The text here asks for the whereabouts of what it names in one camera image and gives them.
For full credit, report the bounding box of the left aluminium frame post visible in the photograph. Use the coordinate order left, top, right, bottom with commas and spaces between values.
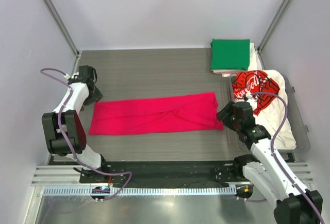
29, 0, 82, 59

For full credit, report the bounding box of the right aluminium frame post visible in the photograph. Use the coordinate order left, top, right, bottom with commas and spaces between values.
257, 0, 292, 54

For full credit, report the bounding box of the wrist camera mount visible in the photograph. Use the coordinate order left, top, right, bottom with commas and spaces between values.
64, 72, 78, 82
243, 96, 258, 109

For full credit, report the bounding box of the pink t shirt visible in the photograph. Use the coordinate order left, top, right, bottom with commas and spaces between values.
89, 92, 223, 135

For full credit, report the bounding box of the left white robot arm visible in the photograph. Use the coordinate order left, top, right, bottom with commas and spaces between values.
41, 65, 110, 182

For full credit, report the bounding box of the aluminium frame post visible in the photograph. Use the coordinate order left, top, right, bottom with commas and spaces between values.
29, 0, 82, 59
257, 0, 292, 54

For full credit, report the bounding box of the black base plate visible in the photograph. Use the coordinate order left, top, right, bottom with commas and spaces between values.
74, 160, 248, 188

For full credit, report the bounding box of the white red print t shirt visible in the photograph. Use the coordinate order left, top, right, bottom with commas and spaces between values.
232, 70, 288, 136

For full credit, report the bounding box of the folded white t shirt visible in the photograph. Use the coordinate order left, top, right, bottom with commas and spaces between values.
211, 42, 262, 77

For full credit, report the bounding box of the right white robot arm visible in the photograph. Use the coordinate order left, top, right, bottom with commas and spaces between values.
217, 101, 324, 223

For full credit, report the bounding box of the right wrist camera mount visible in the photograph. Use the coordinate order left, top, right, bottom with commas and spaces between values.
243, 96, 258, 109

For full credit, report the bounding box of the folded green t shirt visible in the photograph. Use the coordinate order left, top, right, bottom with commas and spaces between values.
210, 39, 250, 70

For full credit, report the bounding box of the white slotted cable duct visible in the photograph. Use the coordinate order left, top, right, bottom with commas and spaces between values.
43, 185, 237, 197

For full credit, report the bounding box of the clear plastic bin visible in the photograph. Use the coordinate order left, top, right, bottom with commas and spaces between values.
229, 74, 310, 152

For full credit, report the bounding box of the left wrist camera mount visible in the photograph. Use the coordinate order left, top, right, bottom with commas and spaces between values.
64, 72, 78, 82

